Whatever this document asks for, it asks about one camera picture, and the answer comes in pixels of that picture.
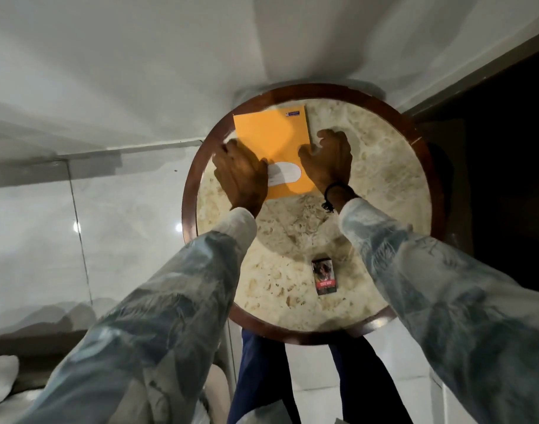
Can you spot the person's left leg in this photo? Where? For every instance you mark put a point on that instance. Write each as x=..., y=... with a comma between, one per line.
x=260, y=379

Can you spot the person's right hand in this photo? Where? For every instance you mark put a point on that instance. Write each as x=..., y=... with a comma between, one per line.
x=331, y=165

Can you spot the person's right thumb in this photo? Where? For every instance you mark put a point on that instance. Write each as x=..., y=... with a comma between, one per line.
x=307, y=152

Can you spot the black wrist band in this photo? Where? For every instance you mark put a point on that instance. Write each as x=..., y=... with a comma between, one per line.
x=335, y=189

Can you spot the round marble table wooden rim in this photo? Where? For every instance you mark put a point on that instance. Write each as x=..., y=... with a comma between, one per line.
x=296, y=242

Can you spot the person's right forearm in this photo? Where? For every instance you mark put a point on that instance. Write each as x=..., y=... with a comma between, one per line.
x=441, y=300

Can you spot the small dark printed box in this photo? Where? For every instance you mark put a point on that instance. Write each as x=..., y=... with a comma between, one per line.
x=324, y=276

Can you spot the person's right leg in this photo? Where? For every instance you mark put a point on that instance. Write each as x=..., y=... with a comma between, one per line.
x=366, y=384

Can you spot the orange notebook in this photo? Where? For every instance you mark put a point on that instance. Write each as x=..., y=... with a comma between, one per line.
x=273, y=136

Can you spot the person's left thumb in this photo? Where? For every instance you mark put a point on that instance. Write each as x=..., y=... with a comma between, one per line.
x=264, y=169

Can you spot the person's left hand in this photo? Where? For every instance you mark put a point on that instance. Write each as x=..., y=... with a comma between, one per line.
x=240, y=176

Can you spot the person's leg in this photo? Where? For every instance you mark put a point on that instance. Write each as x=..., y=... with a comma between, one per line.
x=366, y=384
x=260, y=379

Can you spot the person's left forearm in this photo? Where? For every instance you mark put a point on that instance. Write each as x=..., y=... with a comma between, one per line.
x=163, y=322

